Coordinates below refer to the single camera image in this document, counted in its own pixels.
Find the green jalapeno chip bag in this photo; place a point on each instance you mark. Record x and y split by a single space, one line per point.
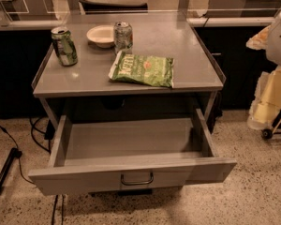
148 70

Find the open grey top drawer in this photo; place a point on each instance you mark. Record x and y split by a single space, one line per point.
91 157

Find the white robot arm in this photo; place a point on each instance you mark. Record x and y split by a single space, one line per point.
269 40

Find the white paper bowl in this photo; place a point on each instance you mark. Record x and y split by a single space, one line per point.
102 36

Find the grey cabinet table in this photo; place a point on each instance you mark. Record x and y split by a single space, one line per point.
196 76

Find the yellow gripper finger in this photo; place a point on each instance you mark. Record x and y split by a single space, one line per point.
267 102

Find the metal drawer handle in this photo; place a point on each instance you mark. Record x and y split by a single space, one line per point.
129 183

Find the black floor stand bar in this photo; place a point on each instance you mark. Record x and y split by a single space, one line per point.
14 153

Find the silver green soda can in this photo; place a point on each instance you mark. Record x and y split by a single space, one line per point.
123 37

